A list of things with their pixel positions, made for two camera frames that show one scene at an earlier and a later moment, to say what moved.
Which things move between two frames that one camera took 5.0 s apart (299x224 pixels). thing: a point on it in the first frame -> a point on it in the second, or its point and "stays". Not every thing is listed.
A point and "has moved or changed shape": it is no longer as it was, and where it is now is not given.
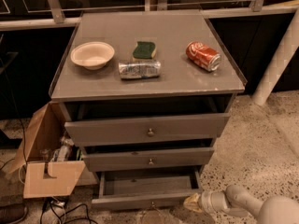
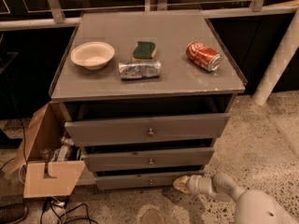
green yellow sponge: (144, 50) stays
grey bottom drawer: (146, 189) has moved or changed shape
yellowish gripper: (206, 201) -> (195, 184)
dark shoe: (12, 213) stays
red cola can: (204, 56) stays
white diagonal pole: (285, 51) stays
